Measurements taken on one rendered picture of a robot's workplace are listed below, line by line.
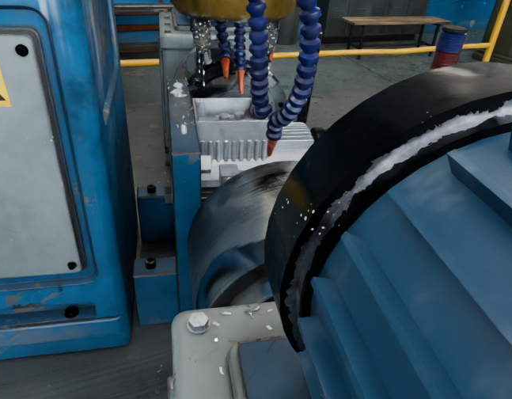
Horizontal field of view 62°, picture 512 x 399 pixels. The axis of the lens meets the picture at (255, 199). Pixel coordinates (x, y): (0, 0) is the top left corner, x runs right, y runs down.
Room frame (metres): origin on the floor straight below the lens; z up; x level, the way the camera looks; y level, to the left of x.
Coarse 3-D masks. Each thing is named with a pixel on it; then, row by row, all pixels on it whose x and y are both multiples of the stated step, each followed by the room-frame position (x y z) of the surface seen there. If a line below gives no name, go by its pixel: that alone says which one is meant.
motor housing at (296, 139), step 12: (288, 132) 0.68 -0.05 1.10; (300, 132) 0.68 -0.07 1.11; (276, 144) 0.65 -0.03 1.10; (288, 144) 0.65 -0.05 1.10; (300, 144) 0.66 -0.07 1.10; (312, 144) 0.66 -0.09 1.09; (276, 156) 0.64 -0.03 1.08; (288, 156) 0.64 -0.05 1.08; (300, 156) 0.65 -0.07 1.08; (216, 168) 0.61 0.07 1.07; (240, 168) 0.61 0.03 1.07; (204, 180) 0.59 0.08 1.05; (216, 180) 0.59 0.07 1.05; (204, 192) 0.57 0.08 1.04
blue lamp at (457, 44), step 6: (438, 36) 1.10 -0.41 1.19; (444, 36) 1.08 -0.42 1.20; (450, 36) 1.07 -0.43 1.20; (456, 36) 1.07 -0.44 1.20; (462, 36) 1.07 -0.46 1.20; (438, 42) 1.09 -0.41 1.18; (444, 42) 1.08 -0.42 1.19; (450, 42) 1.07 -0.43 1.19; (456, 42) 1.07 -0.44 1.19; (462, 42) 1.07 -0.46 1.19; (438, 48) 1.09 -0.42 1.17; (444, 48) 1.07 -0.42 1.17; (450, 48) 1.07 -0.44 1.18; (456, 48) 1.07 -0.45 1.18
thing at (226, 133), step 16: (208, 112) 0.71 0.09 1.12; (224, 112) 0.67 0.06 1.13; (240, 112) 0.68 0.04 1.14; (208, 128) 0.61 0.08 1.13; (224, 128) 0.62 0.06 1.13; (240, 128) 0.62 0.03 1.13; (256, 128) 0.63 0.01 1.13; (208, 144) 0.61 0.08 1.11; (224, 144) 0.62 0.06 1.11; (240, 144) 0.62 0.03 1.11; (256, 144) 0.63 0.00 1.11; (224, 160) 0.62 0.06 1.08; (240, 160) 0.62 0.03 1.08; (256, 160) 0.63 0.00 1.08
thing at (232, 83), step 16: (208, 48) 0.98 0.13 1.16; (192, 64) 0.93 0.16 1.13; (208, 64) 0.88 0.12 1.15; (192, 80) 0.86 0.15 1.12; (208, 80) 0.87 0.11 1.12; (224, 80) 0.88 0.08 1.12; (272, 80) 0.90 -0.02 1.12; (192, 96) 0.86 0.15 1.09; (208, 96) 0.87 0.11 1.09; (224, 96) 0.88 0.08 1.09; (240, 96) 0.88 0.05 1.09; (272, 96) 0.90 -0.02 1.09
